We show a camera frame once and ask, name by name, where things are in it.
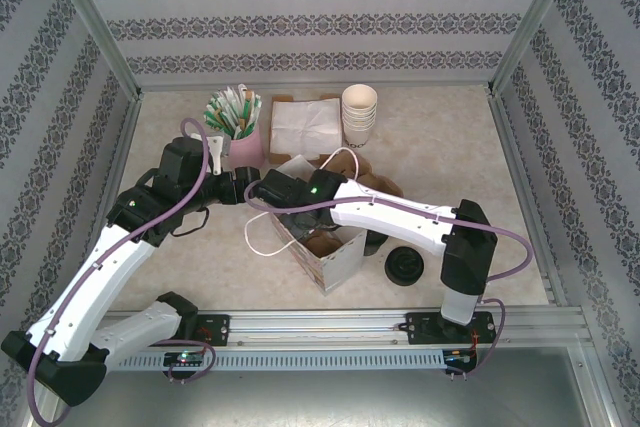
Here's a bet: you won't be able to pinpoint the brown pulp cup carrier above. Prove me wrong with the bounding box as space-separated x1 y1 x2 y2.
319 150 405 198
302 229 346 257

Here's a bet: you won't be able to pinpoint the green white sachet bundle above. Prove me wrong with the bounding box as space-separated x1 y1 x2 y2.
202 84 265 141

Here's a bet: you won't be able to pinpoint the cartoon animal paper bag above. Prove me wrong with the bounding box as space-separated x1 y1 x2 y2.
243 146 369 297

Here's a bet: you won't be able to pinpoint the pink cylindrical cup holder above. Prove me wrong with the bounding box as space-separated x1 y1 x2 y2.
227 124 266 171

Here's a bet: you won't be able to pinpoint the white paper napkin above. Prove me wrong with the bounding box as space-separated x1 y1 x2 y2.
271 99 345 157

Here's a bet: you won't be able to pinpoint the white paper cup stack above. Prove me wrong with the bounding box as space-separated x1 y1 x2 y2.
341 84 379 148

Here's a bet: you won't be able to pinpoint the black plastic cup lid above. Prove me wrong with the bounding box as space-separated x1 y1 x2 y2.
383 245 427 287

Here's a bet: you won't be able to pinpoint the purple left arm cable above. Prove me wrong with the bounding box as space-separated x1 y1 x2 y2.
27 118 217 424

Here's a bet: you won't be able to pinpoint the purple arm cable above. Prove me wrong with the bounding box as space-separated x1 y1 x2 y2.
27 118 217 424
243 179 535 381

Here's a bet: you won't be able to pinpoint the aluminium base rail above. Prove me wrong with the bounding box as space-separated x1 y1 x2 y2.
54 309 586 348

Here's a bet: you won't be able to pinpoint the aluminium frame post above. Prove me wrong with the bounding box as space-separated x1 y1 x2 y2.
41 0 144 98
486 0 585 97

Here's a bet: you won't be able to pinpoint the perforated metal cable tray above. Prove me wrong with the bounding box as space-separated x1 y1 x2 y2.
67 349 479 372

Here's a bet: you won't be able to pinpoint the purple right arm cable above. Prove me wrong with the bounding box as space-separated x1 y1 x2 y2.
243 179 535 381

